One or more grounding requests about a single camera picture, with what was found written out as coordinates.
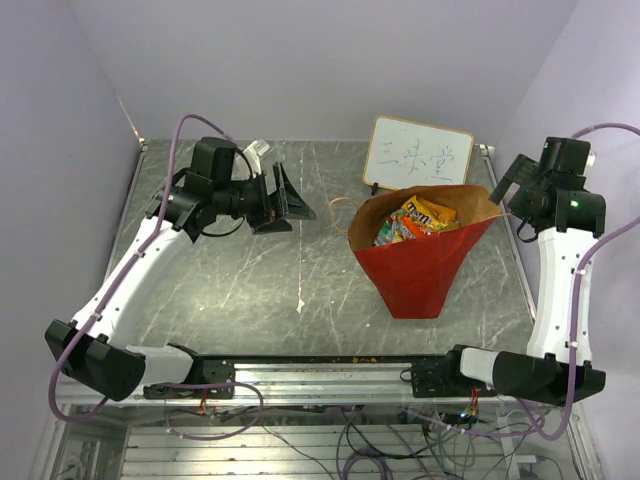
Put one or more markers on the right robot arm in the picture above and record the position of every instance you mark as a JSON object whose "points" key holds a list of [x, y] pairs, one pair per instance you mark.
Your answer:
{"points": [[567, 221]]}

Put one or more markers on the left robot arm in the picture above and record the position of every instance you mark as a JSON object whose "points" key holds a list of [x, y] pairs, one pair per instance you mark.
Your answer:
{"points": [[96, 347]]}

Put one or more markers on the red paper bag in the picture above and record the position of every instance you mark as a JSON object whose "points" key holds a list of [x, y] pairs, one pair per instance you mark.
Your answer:
{"points": [[413, 277]]}

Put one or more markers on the small whiteboard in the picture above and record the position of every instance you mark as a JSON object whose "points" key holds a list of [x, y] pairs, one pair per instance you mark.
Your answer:
{"points": [[405, 153]]}

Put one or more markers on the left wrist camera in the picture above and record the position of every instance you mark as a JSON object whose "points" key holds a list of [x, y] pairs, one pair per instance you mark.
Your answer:
{"points": [[254, 152]]}

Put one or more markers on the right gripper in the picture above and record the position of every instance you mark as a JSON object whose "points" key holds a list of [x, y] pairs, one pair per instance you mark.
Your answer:
{"points": [[523, 173]]}

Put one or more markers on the teal snack packet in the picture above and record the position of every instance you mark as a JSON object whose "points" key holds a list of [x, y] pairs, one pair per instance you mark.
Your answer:
{"points": [[388, 234]]}

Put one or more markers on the orange skittles packet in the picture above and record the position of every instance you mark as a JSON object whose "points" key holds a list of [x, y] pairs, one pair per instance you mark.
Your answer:
{"points": [[403, 228]]}

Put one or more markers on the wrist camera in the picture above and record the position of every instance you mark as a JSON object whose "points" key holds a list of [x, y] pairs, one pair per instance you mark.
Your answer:
{"points": [[254, 152], [589, 162]]}

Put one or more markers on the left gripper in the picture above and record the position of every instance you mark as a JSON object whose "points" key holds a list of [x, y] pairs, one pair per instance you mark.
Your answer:
{"points": [[261, 221]]}

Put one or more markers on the yellow m&m's packet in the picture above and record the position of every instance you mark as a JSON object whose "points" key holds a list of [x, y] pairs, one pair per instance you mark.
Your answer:
{"points": [[430, 217]]}

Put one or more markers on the aluminium frame rail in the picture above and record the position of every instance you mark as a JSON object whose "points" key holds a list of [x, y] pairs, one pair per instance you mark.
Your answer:
{"points": [[305, 384]]}

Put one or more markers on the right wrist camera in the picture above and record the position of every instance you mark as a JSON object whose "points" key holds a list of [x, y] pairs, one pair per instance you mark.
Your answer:
{"points": [[589, 162]]}

